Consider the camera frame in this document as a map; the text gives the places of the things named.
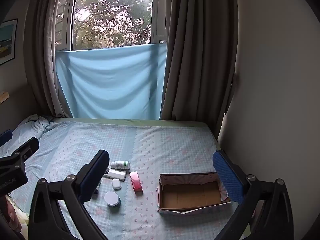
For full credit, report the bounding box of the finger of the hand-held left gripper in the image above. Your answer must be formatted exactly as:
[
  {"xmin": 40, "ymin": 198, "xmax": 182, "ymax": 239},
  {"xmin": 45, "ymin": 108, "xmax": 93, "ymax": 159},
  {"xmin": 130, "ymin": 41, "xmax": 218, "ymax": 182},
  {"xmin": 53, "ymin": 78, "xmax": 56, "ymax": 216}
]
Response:
[
  {"xmin": 0, "ymin": 137, "xmax": 40, "ymax": 171},
  {"xmin": 0, "ymin": 129, "xmax": 13, "ymax": 147}
]

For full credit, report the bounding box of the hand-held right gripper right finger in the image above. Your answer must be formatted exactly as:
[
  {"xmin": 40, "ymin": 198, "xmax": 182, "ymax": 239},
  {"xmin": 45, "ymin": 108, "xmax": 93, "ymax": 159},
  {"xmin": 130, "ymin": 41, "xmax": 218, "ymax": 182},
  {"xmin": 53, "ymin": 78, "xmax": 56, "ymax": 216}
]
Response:
[{"xmin": 212, "ymin": 150, "xmax": 294, "ymax": 240}]

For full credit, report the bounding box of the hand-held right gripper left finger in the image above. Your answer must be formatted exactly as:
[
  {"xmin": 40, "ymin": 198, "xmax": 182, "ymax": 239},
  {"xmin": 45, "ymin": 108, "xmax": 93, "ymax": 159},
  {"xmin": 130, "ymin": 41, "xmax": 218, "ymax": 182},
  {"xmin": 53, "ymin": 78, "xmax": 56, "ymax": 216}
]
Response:
[{"xmin": 28, "ymin": 149, "xmax": 110, "ymax": 240}]

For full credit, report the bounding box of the white remote control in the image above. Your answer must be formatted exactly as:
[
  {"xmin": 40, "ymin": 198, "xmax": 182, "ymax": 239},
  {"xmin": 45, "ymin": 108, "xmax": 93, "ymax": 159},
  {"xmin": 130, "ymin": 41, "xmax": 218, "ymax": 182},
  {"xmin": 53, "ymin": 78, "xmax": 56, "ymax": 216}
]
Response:
[{"xmin": 103, "ymin": 169, "xmax": 127, "ymax": 181}]

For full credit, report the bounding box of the dark jar with white lid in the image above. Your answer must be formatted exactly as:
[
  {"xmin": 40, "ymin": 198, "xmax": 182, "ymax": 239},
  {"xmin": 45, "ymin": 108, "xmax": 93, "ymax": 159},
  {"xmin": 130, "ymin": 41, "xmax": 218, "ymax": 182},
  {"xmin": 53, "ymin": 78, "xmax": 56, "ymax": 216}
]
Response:
[{"xmin": 104, "ymin": 191, "xmax": 122, "ymax": 208}]

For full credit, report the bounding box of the white bottle with green label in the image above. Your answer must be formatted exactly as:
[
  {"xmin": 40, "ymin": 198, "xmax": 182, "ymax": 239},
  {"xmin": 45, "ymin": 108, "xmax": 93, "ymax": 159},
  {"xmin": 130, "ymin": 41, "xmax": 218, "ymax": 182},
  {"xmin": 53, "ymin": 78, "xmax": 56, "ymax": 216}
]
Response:
[{"xmin": 110, "ymin": 160, "xmax": 130, "ymax": 170}]

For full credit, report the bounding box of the red carton box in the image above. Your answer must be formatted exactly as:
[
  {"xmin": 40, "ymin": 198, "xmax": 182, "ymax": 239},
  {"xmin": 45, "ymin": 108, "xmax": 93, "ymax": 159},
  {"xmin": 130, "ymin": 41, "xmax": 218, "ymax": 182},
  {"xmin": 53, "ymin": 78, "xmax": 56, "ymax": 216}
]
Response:
[{"xmin": 129, "ymin": 171, "xmax": 144, "ymax": 194}]

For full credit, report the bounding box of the cardboard box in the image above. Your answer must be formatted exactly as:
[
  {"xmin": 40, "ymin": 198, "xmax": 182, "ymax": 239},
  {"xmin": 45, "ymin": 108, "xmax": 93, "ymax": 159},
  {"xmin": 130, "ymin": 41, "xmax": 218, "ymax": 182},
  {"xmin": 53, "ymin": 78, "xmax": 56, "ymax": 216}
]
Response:
[{"xmin": 157, "ymin": 172, "xmax": 232, "ymax": 216}]

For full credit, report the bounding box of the person's left hand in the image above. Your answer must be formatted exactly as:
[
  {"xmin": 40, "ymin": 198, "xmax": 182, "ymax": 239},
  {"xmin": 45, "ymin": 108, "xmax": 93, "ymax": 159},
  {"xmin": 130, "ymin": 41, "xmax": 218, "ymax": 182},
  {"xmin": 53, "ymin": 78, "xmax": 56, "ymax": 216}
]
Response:
[{"xmin": 0, "ymin": 197, "xmax": 17, "ymax": 220}]

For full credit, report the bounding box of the crumpled light blue blanket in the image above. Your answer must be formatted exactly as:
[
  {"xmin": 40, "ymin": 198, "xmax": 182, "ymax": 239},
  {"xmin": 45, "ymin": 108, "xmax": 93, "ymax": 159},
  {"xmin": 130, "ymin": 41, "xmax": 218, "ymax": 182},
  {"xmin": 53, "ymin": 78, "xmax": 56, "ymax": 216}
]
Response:
[{"xmin": 10, "ymin": 114, "xmax": 54, "ymax": 137}]

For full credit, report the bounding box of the grey-brown curtain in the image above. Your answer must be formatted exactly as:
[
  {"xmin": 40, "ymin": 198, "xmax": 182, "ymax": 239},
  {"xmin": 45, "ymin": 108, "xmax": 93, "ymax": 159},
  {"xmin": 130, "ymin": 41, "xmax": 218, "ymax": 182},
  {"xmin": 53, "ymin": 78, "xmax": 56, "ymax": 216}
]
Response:
[
  {"xmin": 160, "ymin": 0, "xmax": 238, "ymax": 123},
  {"xmin": 24, "ymin": 0, "xmax": 75, "ymax": 118}
]

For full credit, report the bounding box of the light blue hanging cloth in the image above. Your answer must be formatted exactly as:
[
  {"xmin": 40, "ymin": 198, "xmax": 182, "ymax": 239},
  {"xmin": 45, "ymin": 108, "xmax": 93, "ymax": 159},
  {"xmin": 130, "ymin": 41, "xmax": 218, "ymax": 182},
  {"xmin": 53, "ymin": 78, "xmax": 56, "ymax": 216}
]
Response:
[{"xmin": 55, "ymin": 43, "xmax": 167, "ymax": 120}]

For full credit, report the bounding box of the window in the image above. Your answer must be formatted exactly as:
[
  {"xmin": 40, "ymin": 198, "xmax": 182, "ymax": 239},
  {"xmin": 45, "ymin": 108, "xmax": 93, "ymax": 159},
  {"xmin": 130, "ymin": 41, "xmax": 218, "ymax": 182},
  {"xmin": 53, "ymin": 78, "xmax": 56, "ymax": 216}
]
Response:
[{"xmin": 58, "ymin": 0, "xmax": 168, "ymax": 52}]

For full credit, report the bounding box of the framed wall picture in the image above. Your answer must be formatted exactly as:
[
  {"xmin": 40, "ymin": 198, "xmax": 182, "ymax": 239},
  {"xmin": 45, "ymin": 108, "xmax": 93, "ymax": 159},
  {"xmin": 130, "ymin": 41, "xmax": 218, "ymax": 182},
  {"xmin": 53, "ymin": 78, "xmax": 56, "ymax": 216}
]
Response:
[{"xmin": 0, "ymin": 18, "xmax": 19, "ymax": 67}]

